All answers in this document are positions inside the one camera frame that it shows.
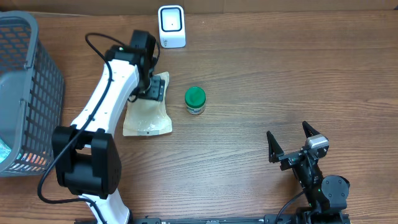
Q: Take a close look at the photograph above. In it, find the green lid jar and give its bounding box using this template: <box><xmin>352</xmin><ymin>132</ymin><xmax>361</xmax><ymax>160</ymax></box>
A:
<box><xmin>184</xmin><ymin>86</ymin><xmax>206</xmax><ymax>115</ymax></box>

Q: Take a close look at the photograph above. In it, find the grey plastic mesh basket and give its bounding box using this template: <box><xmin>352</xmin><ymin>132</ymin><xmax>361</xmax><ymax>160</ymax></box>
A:
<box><xmin>1</xmin><ymin>11</ymin><xmax>65</xmax><ymax>177</ymax></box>

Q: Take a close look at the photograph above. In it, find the teal wipes packet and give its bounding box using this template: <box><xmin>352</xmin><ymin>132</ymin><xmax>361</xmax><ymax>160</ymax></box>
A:
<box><xmin>0</xmin><ymin>139</ymin><xmax>12</xmax><ymax>163</ymax></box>

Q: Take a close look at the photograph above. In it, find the white barcode scanner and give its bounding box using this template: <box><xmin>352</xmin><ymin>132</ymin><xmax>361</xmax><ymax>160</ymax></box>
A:
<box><xmin>158</xmin><ymin>5</ymin><xmax>187</xmax><ymax>49</ymax></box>

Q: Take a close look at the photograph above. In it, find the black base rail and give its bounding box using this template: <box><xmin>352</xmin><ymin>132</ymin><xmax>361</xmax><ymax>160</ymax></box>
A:
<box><xmin>74</xmin><ymin>215</ymin><xmax>351</xmax><ymax>224</ymax></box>

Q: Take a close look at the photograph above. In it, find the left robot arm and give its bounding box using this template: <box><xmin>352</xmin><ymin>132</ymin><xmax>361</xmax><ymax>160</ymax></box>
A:
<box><xmin>37</xmin><ymin>30</ymin><xmax>165</xmax><ymax>223</ymax></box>

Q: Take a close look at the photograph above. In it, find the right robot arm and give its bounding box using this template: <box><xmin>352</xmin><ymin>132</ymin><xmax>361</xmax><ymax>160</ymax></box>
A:
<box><xmin>264</xmin><ymin>121</ymin><xmax>351</xmax><ymax>223</ymax></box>

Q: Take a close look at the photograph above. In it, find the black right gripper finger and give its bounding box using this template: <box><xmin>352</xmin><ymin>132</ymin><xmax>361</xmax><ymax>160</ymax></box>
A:
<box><xmin>302</xmin><ymin>121</ymin><xmax>320</xmax><ymax>138</ymax></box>
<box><xmin>266</xmin><ymin>131</ymin><xmax>284</xmax><ymax>163</ymax></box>

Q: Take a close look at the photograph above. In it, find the beige clear pouch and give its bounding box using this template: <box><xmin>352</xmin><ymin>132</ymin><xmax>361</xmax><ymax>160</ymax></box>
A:
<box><xmin>123</xmin><ymin>72</ymin><xmax>173</xmax><ymax>136</ymax></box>

